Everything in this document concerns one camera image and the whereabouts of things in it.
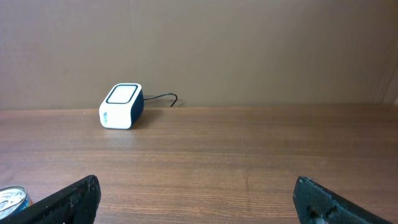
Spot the black scanner cable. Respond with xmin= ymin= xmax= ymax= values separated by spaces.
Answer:
xmin=143 ymin=92 xmax=178 ymax=108

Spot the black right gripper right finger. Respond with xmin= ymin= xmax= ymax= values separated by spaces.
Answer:
xmin=293 ymin=176 xmax=391 ymax=224

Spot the white barcode scanner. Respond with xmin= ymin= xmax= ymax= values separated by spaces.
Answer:
xmin=99 ymin=83 xmax=144 ymax=129

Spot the silver tin can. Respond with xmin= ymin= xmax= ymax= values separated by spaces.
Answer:
xmin=0 ymin=185 xmax=33 ymax=219

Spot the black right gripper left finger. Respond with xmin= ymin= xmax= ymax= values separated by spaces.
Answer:
xmin=1 ymin=175 xmax=101 ymax=224

